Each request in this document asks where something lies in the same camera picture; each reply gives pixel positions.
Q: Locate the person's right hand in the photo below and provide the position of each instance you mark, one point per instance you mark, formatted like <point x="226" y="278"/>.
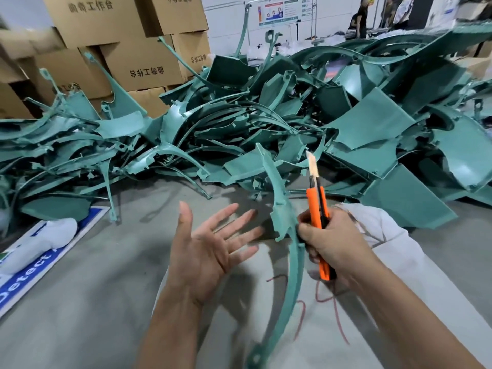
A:
<point x="342" y="245"/>

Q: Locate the person's left hand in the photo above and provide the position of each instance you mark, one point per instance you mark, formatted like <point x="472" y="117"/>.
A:
<point x="200" y="257"/>

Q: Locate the person's right fingers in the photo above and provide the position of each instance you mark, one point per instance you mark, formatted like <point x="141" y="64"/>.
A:
<point x="307" y="236"/>

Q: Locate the person's left thumb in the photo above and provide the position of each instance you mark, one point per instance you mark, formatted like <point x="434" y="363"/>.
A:
<point x="185" y="222"/>

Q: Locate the person's left little finger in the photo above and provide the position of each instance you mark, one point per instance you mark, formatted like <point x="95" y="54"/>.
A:
<point x="244" y="255"/>

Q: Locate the person's left middle finger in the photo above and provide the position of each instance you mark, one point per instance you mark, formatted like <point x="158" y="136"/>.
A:
<point x="240" y="222"/>

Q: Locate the orange utility knife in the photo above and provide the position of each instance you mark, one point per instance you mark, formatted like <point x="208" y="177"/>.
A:
<point x="316" y="205"/>

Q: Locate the long curved teal plastic strip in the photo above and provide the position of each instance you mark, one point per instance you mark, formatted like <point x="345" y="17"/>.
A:
<point x="295" y="288"/>

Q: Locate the person's left forearm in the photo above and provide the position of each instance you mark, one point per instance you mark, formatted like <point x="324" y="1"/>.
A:
<point x="176" y="334"/>

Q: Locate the person's right forearm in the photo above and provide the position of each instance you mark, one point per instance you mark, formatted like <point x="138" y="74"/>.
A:
<point x="403" y="326"/>

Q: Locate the white woven sack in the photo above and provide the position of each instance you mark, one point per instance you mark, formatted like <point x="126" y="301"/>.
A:
<point x="407" y="265"/>

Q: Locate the pile of teal plastic scraps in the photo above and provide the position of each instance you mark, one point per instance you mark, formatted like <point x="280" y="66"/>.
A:
<point x="346" y="122"/>

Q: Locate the white plastic bag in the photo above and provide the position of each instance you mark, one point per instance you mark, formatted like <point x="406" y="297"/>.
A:
<point x="42" y="240"/>

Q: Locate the blue and white sign board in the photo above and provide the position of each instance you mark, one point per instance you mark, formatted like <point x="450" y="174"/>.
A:
<point x="38" y="265"/>

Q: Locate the stack of brown cardboard boxes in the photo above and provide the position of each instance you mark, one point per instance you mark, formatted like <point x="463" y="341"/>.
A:
<point x="127" y="61"/>

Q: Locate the heap of white bags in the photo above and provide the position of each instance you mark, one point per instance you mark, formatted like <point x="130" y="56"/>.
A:
<point x="269" y="49"/>

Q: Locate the wall poster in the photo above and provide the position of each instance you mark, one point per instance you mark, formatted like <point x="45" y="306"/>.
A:
<point x="278" y="9"/>

